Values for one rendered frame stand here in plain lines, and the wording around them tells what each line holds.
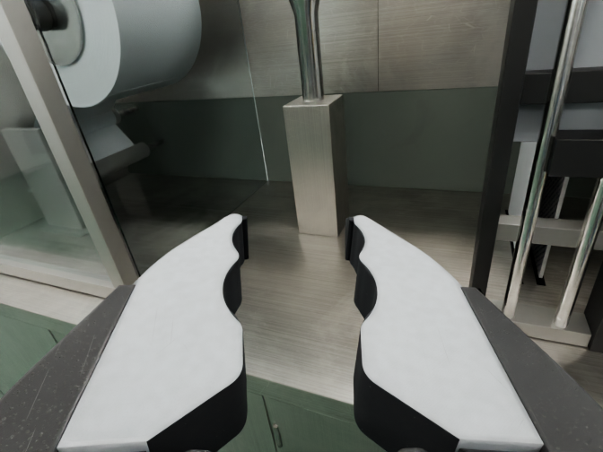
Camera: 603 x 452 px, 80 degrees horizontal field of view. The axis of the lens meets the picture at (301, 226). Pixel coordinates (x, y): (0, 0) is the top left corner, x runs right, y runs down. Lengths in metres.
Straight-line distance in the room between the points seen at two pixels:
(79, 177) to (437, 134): 0.72
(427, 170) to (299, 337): 0.56
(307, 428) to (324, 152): 0.46
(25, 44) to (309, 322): 0.52
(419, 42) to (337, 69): 0.18
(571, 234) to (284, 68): 0.71
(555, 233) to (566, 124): 0.12
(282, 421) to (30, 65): 0.60
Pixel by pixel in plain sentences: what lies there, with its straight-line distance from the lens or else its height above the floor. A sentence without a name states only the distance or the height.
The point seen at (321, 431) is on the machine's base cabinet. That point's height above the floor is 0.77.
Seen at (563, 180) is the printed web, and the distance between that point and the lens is 0.62.
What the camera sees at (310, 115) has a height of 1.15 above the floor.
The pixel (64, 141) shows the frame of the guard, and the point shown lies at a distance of 0.60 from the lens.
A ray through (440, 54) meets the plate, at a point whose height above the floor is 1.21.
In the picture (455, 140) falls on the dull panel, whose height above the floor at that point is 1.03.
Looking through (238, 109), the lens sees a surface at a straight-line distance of 0.95.
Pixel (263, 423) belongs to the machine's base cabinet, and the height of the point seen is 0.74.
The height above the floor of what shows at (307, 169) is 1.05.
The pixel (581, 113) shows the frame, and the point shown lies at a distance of 0.48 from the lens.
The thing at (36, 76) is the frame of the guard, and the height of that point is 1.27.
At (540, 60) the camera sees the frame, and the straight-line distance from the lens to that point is 0.46.
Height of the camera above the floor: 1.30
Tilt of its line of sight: 29 degrees down
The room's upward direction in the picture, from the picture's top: 7 degrees counter-clockwise
